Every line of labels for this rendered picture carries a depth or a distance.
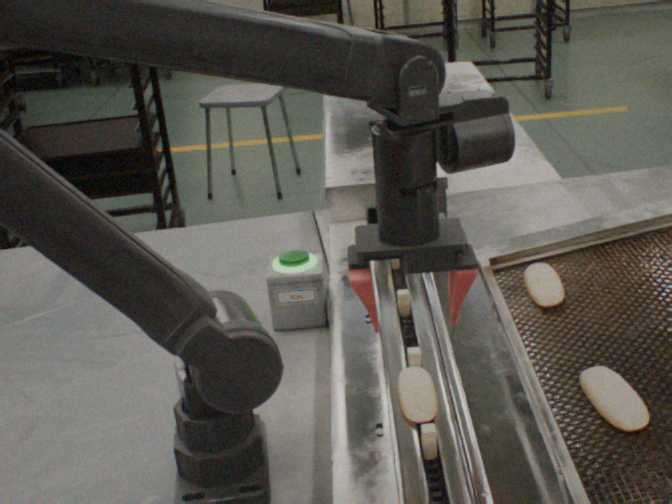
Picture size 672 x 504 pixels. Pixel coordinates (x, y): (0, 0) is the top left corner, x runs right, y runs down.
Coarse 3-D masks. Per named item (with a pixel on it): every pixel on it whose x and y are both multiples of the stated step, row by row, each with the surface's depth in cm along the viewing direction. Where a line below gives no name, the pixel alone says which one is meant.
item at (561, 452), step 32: (640, 224) 102; (512, 256) 104; (544, 256) 103; (576, 256) 101; (640, 288) 91; (512, 320) 92; (544, 320) 90; (608, 320) 87; (640, 320) 86; (576, 352) 84; (608, 352) 82; (640, 352) 81; (576, 384) 79; (544, 416) 76; (576, 416) 75; (576, 448) 71; (608, 448) 70; (640, 448) 69; (576, 480) 68; (640, 480) 66
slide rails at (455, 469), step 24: (384, 264) 117; (384, 288) 111; (408, 288) 110; (384, 312) 105; (384, 336) 99; (432, 336) 98; (432, 360) 94; (408, 432) 82; (456, 432) 82; (408, 456) 79; (456, 456) 78; (408, 480) 76; (456, 480) 75
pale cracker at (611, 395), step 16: (592, 368) 79; (592, 384) 77; (608, 384) 76; (624, 384) 76; (592, 400) 75; (608, 400) 74; (624, 400) 74; (640, 400) 73; (608, 416) 73; (624, 416) 72; (640, 416) 72
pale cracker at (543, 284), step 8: (536, 264) 100; (544, 264) 100; (528, 272) 99; (536, 272) 98; (544, 272) 97; (552, 272) 97; (528, 280) 97; (536, 280) 96; (544, 280) 96; (552, 280) 96; (560, 280) 96; (528, 288) 96; (536, 288) 95; (544, 288) 94; (552, 288) 94; (560, 288) 94; (536, 296) 94; (544, 296) 93; (552, 296) 93; (560, 296) 93; (544, 304) 92; (552, 304) 92
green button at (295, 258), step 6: (288, 252) 110; (294, 252) 110; (300, 252) 110; (306, 252) 109; (282, 258) 108; (288, 258) 108; (294, 258) 108; (300, 258) 108; (306, 258) 108; (282, 264) 108; (288, 264) 107; (294, 264) 107; (300, 264) 107
